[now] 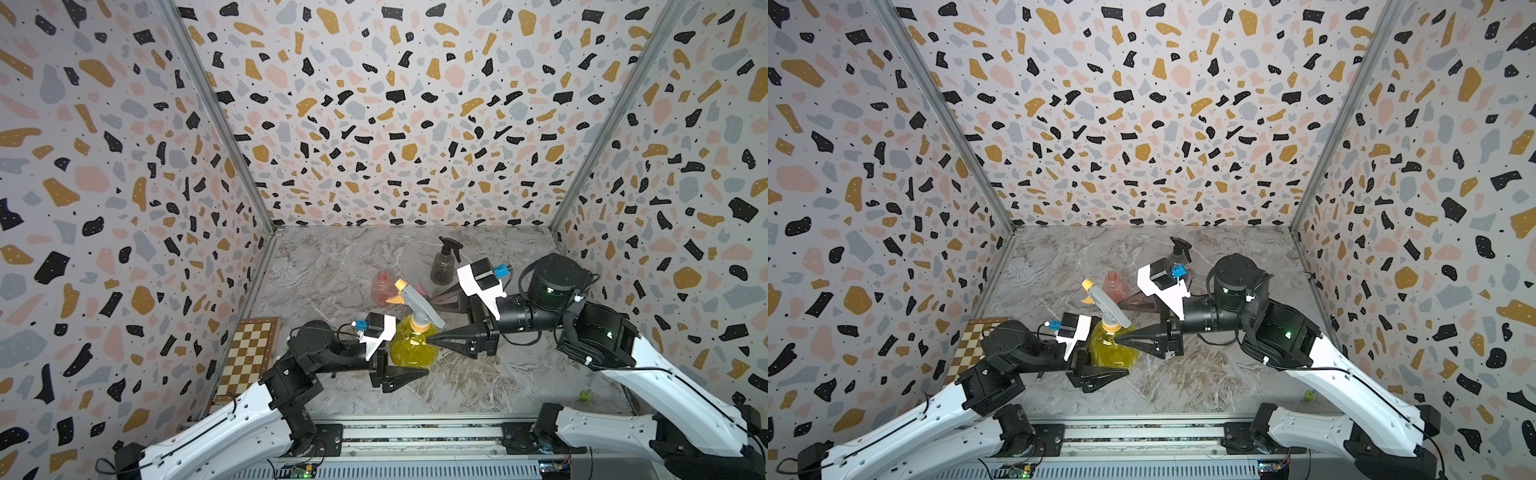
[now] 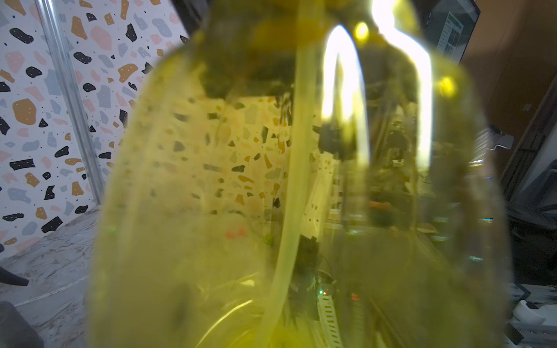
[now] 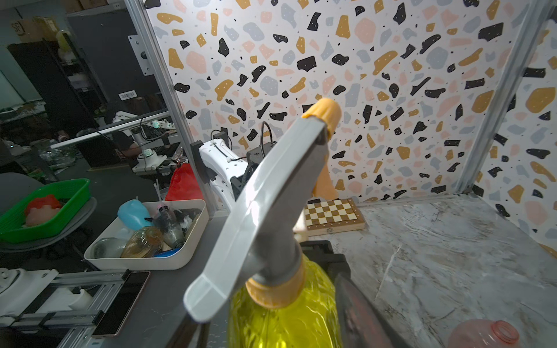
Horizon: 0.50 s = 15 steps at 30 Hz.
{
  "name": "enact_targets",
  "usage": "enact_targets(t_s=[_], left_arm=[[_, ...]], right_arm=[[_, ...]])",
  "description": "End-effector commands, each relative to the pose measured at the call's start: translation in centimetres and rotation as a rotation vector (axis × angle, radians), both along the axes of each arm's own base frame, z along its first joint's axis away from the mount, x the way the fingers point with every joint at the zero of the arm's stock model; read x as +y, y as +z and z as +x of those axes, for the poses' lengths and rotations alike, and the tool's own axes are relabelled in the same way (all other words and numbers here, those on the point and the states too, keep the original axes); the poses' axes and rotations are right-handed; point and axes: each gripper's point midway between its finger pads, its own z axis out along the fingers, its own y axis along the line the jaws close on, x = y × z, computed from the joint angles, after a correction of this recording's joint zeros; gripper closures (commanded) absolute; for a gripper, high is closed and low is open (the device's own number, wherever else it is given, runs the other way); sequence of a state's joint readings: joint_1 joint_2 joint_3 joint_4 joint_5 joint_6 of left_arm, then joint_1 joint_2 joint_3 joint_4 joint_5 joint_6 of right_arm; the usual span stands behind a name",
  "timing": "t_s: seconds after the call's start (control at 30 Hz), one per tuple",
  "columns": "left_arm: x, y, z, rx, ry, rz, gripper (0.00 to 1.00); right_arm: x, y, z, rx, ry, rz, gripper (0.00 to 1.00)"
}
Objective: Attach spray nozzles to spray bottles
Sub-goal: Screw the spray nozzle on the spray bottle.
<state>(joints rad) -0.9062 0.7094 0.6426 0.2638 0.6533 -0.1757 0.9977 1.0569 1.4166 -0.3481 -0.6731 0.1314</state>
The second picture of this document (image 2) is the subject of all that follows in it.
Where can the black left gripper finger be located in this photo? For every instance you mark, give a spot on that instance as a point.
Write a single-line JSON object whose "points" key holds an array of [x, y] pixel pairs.
{"points": [[16, 332]]}

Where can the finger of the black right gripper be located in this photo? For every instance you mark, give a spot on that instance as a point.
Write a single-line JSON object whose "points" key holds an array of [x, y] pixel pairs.
{"points": [[9, 278]]}

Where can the yellow spray bottle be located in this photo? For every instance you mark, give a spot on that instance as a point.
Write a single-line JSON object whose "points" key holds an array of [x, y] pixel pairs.
{"points": [[403, 241]]}

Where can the computer monitor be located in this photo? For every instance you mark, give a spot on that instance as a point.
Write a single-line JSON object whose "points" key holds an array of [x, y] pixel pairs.
{"points": [[448, 25]]}

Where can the aluminium corner post right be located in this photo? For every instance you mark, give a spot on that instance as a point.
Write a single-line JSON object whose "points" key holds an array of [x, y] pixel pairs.
{"points": [[60, 53]]}

